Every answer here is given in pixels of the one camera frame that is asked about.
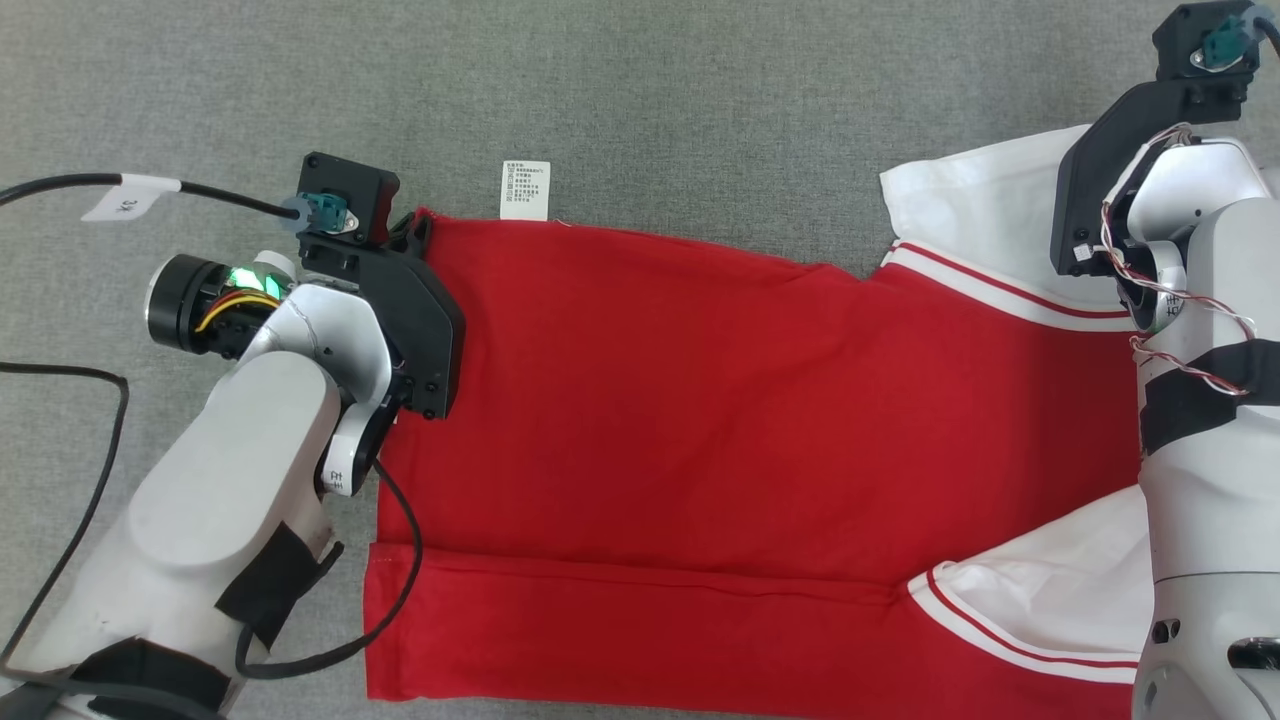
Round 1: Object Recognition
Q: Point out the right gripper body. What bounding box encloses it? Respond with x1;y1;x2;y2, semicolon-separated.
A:
1050;75;1251;276

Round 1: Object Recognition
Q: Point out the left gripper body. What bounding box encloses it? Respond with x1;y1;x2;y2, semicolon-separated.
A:
298;232;466;421

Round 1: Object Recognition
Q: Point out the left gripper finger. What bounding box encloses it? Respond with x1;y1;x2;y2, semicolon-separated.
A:
390;208;435;257

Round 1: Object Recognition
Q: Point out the red shirt with white sleeves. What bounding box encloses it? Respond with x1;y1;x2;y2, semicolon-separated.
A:
362;122;1280;720

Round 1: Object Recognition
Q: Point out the grey fabric sofa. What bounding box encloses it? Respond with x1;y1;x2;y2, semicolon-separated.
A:
0;0;1280;720

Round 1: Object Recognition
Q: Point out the left camera black cable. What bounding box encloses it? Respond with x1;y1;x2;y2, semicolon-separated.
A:
0;173;311;223

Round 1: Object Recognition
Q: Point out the thin black cable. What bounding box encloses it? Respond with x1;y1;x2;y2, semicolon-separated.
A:
0;362;236;720
235;462;424;681

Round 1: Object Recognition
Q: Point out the white paper cable tag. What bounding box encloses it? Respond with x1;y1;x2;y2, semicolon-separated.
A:
82;174;183;223

